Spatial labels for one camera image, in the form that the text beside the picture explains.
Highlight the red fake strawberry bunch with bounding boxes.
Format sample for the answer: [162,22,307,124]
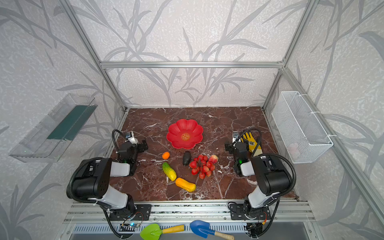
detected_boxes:
[189,154,216,180]

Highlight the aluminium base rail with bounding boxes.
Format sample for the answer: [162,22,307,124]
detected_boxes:
[63,198,316,224]

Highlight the blue toy shovel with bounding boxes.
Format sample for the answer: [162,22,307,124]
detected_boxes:
[190,220,235,240]

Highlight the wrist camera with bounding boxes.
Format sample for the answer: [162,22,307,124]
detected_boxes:
[125,131,139,145]
[232,131,240,143]

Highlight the single pink fake strawberry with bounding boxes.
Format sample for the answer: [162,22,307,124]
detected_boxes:
[209,155,219,164]

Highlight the dark fake avocado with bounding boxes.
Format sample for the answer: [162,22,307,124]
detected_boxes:
[183,151,192,166]

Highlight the white wire mesh basket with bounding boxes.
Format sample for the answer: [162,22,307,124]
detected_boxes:
[272,91,334,164]

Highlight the clear plastic wall bin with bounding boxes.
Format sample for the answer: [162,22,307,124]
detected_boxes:
[9,94,98,163]

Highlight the red flower-shaped fruit bowl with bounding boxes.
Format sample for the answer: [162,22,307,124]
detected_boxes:
[166,119,204,150]

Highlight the small orange fake fruit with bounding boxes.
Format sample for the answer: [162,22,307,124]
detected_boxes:
[162,152,171,160]

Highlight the green toy shovel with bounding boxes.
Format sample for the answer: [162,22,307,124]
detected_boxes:
[140,224,185,240]

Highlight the yellow orange fake squash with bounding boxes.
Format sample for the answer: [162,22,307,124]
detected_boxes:
[175,178,197,193]

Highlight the yellow black work glove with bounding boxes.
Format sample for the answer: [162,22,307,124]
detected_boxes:
[241,132,263,157]

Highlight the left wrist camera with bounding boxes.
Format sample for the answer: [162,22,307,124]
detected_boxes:
[125,131,139,145]

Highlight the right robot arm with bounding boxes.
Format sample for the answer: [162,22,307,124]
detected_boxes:
[225,128,297,224]

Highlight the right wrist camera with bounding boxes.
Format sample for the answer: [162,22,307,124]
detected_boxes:
[232,131,240,143]

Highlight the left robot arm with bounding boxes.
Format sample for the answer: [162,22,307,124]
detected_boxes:
[66,129,152,222]

